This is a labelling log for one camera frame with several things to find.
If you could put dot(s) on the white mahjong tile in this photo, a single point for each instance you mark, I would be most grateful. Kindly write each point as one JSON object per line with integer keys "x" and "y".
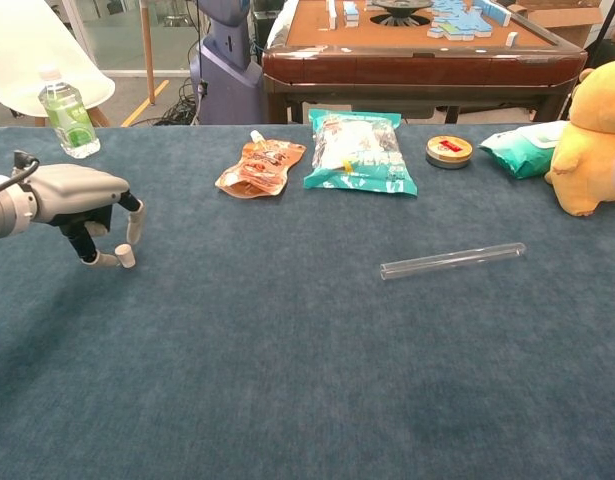
{"x": 512, "y": 39}

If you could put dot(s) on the left robot hand grey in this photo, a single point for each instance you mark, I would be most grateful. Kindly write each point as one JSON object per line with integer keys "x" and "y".
{"x": 72, "y": 192}

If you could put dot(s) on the yellow plush toy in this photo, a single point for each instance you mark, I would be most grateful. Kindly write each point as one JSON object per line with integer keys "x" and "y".
{"x": 592, "y": 150}

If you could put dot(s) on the white chair wooden legs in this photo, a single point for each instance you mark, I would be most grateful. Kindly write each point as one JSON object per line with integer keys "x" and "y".
{"x": 17, "y": 50}

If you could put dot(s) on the orange spout pouch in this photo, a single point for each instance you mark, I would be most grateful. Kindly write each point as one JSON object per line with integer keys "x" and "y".
{"x": 259, "y": 167}

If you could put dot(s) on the brown mahjong table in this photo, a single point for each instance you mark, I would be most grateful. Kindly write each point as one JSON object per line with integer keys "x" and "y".
{"x": 412, "y": 70}

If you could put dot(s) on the teal snack bag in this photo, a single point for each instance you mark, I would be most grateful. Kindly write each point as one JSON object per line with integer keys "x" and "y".
{"x": 357, "y": 160}

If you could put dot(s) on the clear glass test tube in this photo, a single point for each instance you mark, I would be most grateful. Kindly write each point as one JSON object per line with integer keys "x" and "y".
{"x": 452, "y": 260}

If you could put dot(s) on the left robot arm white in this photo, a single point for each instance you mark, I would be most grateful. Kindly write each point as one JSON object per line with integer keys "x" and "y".
{"x": 4, "y": 215}

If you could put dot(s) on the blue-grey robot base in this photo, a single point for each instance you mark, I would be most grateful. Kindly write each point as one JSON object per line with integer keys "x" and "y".
{"x": 227, "y": 85}

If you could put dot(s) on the green wet wipes pack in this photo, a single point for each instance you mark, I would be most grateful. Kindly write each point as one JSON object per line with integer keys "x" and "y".
{"x": 517, "y": 150}

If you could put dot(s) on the round tin gold lid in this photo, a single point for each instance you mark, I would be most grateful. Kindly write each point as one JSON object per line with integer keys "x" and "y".
{"x": 449, "y": 150}

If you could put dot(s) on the cardboard box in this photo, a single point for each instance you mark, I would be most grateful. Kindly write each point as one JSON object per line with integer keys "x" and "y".
{"x": 562, "y": 20}

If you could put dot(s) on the water bottle green label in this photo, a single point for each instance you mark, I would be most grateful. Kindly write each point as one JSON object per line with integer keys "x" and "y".
{"x": 69, "y": 120}

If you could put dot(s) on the black tripod stand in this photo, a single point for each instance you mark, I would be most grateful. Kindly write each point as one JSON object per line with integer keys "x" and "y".
{"x": 605, "y": 22}

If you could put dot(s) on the blue table cloth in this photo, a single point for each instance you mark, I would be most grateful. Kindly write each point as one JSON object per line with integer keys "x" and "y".
{"x": 287, "y": 350}

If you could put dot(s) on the wooden pole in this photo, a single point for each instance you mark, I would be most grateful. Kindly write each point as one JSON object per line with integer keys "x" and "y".
{"x": 147, "y": 50}

